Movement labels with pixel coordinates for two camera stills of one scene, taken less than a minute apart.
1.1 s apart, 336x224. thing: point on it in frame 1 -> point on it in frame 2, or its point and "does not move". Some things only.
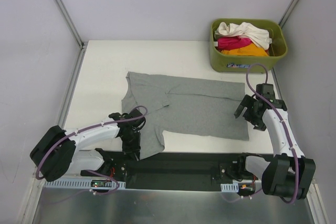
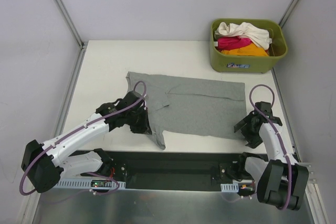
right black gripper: x=248 y=107 -> x=247 y=130
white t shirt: x=259 y=36 does not move
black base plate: x=173 y=171 does not move
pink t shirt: x=229 y=43 does not move
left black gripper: x=132 y=143 -> x=143 y=123
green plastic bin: x=225 y=63 does not move
